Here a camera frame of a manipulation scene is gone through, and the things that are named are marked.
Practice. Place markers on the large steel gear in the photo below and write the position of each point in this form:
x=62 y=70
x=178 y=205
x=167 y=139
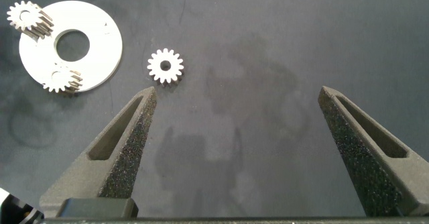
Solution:
x=156 y=66

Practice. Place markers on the round white plate with pins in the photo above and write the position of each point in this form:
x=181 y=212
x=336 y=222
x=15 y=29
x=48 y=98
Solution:
x=100 y=56

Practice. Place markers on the small steel gear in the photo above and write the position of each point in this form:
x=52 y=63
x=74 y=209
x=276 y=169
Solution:
x=14 y=17
x=51 y=82

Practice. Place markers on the black and silver fitting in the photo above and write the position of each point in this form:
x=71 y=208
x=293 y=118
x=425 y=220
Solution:
x=13 y=210

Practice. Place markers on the dark mat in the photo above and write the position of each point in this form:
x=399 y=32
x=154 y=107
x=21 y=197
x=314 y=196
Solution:
x=268 y=33

